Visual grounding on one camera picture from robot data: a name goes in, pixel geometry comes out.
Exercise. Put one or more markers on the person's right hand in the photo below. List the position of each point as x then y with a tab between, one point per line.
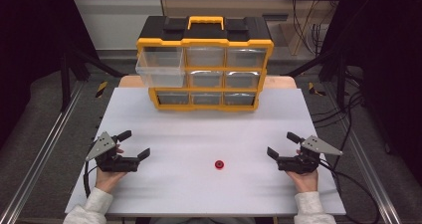
305	181

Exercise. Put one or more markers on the yellow black striped tape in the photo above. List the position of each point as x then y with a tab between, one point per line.
101	89
312	88

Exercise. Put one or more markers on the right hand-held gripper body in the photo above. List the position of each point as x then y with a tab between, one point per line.
300	162

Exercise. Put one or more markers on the black metal stand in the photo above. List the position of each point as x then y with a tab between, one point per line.
341	81
65	81

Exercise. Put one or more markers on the black curtain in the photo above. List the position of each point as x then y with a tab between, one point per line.
391	68
30	51

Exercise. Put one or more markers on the clear plastic pulled-out drawer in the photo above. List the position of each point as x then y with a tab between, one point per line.
161	66

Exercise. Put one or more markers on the aluminium floor rail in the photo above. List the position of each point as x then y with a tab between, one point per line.
40	157
381	197

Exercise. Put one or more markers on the set of closed clear compartments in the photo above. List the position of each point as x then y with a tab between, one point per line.
205	56

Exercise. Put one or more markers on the wooden table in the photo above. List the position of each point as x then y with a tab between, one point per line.
279	82

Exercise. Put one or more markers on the small red round part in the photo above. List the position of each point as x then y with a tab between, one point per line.
219	164

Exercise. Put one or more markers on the person's left hand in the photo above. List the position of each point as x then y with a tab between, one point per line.
107	180

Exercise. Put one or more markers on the yellow black drawer organizer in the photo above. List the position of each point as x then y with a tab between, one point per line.
205	30

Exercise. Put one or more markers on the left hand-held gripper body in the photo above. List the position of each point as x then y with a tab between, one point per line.
111	162

